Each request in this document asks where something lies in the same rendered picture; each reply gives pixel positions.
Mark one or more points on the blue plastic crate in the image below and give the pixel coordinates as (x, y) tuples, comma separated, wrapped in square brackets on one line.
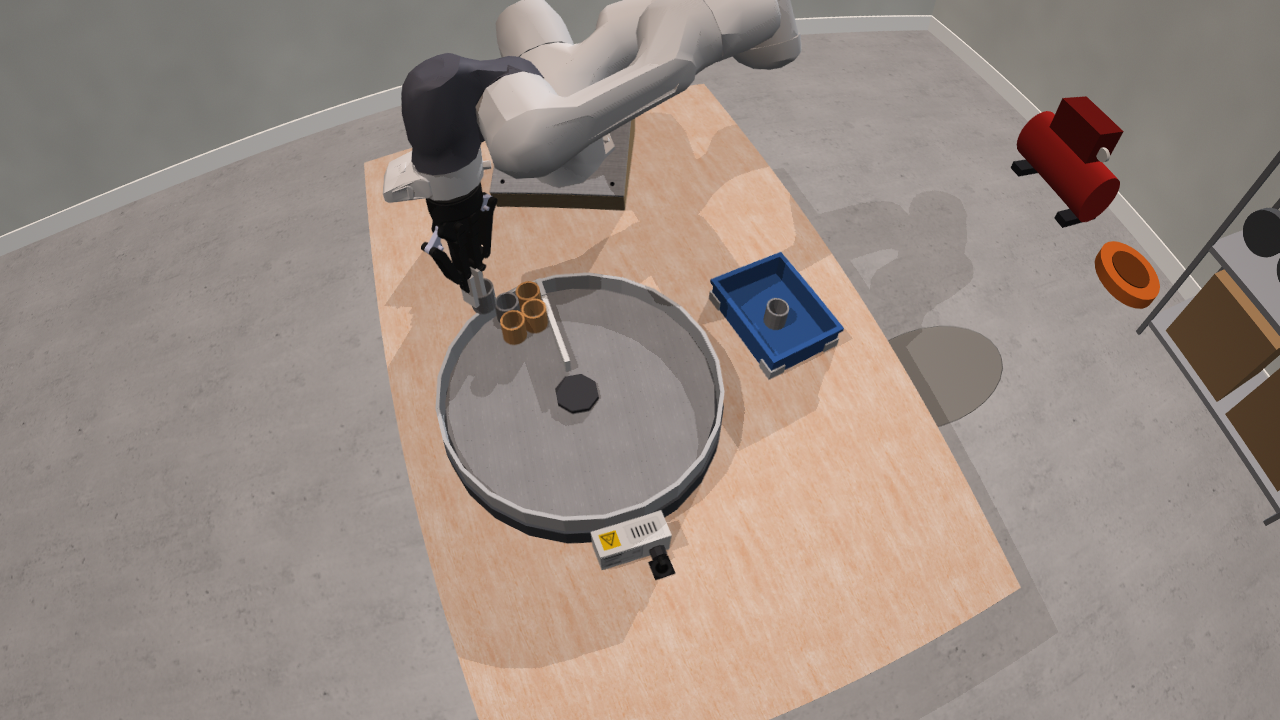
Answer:
[(751, 287)]

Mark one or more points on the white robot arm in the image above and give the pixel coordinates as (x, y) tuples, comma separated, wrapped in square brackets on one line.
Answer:
[(530, 132)]

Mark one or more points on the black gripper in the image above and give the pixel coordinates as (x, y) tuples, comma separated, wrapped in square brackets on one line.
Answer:
[(454, 231)]

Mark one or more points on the grey metal bushing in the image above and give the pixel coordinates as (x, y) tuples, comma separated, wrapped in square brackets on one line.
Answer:
[(506, 300), (771, 318), (488, 301)]

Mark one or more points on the grey round turning table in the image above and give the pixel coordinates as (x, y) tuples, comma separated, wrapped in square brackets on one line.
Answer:
[(609, 425)]

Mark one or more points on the bronze bushing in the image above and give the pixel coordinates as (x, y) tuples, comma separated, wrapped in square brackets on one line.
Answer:
[(511, 319), (534, 307), (527, 289)]

